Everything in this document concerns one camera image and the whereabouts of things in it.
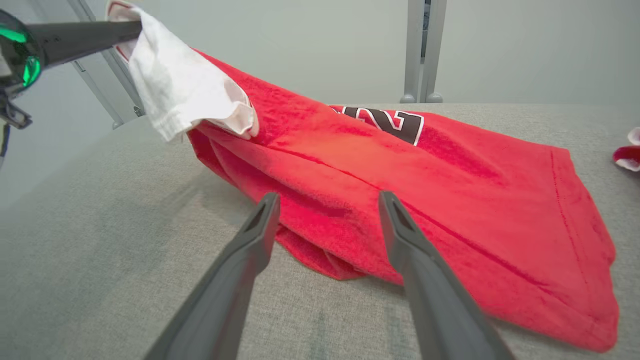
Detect aluminium frame post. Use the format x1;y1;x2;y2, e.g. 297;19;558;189
399;0;449;105
66;0;146;130

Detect red shorts with white stripe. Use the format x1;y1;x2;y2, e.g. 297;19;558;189
612;127;640;173

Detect red basketball jersey white sleeves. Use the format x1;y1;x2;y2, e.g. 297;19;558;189
105;0;621;354

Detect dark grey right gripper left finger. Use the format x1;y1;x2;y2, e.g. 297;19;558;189
144;191;282;360

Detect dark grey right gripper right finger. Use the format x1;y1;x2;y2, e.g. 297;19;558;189
377;190;517;360

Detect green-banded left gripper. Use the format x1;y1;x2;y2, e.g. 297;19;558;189
0;10;144;130

